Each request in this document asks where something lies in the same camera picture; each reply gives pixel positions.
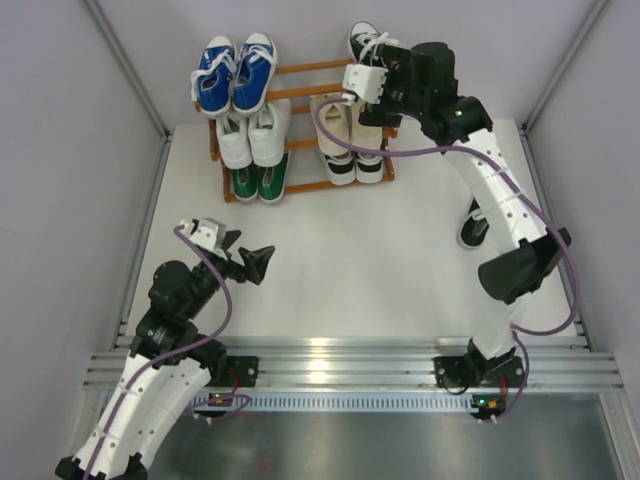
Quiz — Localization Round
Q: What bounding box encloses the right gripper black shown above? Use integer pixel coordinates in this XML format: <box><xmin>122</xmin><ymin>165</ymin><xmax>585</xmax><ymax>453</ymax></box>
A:
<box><xmin>357</xmin><ymin>46</ymin><xmax>426</xmax><ymax>128</ymax></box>

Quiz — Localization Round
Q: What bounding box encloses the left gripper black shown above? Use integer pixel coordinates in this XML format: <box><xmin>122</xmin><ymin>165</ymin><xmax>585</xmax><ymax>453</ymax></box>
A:
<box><xmin>183</xmin><ymin>230</ymin><xmax>274</xmax><ymax>320</ymax></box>

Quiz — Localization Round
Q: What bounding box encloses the black canvas sneaker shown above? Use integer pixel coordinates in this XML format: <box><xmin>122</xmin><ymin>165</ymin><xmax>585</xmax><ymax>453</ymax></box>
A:
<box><xmin>457</xmin><ymin>198</ymin><xmax>489</xmax><ymax>250</ymax></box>
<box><xmin>348</xmin><ymin>21</ymin><xmax>403</xmax><ymax>67</ymax></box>

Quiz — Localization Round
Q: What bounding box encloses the green sneaker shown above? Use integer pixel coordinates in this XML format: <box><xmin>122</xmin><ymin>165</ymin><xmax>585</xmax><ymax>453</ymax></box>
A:
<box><xmin>230</xmin><ymin>164</ymin><xmax>258</xmax><ymax>203</ymax></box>
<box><xmin>257</xmin><ymin>151</ymin><xmax>290</xmax><ymax>203</ymax></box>

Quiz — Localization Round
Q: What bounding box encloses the beige sneaker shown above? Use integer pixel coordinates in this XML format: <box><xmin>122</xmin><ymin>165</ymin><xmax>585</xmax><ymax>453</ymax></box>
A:
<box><xmin>350</xmin><ymin>100</ymin><xmax>383</xmax><ymax>150</ymax></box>
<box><xmin>314</xmin><ymin>103</ymin><xmax>350</xmax><ymax>158</ymax></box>

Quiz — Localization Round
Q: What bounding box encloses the black white sneaker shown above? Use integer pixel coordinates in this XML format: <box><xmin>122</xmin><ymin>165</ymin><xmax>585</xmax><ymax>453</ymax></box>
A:
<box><xmin>319</xmin><ymin>150</ymin><xmax>356</xmax><ymax>186</ymax></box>
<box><xmin>355</xmin><ymin>153</ymin><xmax>384</xmax><ymax>184</ymax></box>

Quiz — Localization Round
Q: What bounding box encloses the blue sneaker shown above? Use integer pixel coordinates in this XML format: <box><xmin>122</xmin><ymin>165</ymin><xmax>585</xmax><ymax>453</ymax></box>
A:
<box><xmin>190</xmin><ymin>36</ymin><xmax>237</xmax><ymax>118</ymax></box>
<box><xmin>232</xmin><ymin>33</ymin><xmax>278</xmax><ymax>116</ymax></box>

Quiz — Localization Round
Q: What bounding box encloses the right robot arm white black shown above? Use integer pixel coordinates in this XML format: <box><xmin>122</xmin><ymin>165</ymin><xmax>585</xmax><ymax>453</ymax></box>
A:
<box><xmin>343</xmin><ymin>34</ymin><xmax>571</xmax><ymax>388</ymax></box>

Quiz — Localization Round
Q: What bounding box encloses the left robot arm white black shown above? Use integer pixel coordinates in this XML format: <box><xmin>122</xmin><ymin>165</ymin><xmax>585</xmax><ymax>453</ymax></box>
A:
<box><xmin>55</xmin><ymin>218</ymin><xmax>276</xmax><ymax>479</ymax></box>

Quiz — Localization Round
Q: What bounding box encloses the wooden two-tier shoe rack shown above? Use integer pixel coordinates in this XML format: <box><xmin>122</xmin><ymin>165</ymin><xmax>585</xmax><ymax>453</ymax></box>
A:
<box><xmin>207</xmin><ymin>57</ymin><xmax>403</xmax><ymax>205</ymax></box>

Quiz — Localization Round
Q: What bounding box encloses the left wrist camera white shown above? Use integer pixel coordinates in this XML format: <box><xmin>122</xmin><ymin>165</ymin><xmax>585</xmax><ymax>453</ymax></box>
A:
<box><xmin>179</xmin><ymin>218</ymin><xmax>227</xmax><ymax>252</ymax></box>

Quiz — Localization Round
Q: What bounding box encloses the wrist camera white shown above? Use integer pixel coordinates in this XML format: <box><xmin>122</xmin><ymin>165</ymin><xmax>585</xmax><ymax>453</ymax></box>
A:
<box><xmin>342</xmin><ymin>64</ymin><xmax>388</xmax><ymax>104</ymax></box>
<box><xmin>179</xmin><ymin>218</ymin><xmax>227</xmax><ymax>252</ymax></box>

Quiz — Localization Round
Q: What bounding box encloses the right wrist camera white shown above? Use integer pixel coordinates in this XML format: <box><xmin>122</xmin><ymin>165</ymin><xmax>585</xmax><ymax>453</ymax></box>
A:
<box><xmin>342</xmin><ymin>64</ymin><xmax>388</xmax><ymax>104</ymax></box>

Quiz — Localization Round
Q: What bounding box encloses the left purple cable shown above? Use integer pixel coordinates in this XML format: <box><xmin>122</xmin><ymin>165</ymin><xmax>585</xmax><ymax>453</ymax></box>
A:
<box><xmin>82</xmin><ymin>224</ymin><xmax>254</xmax><ymax>479</ymax></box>

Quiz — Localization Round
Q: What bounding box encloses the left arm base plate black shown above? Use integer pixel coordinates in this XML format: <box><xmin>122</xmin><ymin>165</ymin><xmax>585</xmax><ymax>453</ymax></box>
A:
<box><xmin>207</xmin><ymin>356</ymin><xmax>259</xmax><ymax>389</ymax></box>

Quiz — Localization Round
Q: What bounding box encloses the slotted grey cable duct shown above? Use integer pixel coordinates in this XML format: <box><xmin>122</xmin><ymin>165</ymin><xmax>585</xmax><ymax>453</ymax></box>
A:
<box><xmin>184</xmin><ymin>388</ymin><xmax>506</xmax><ymax>412</ymax></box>

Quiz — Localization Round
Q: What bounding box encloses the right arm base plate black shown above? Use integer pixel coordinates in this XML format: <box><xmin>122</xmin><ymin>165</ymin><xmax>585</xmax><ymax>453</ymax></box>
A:
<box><xmin>433</xmin><ymin>353</ymin><xmax>525</xmax><ymax>395</ymax></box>

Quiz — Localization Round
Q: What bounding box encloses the aluminium mounting rail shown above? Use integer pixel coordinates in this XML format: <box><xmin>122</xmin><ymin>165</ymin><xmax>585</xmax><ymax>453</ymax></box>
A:
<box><xmin>82</xmin><ymin>335</ymin><xmax>625</xmax><ymax>391</ymax></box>

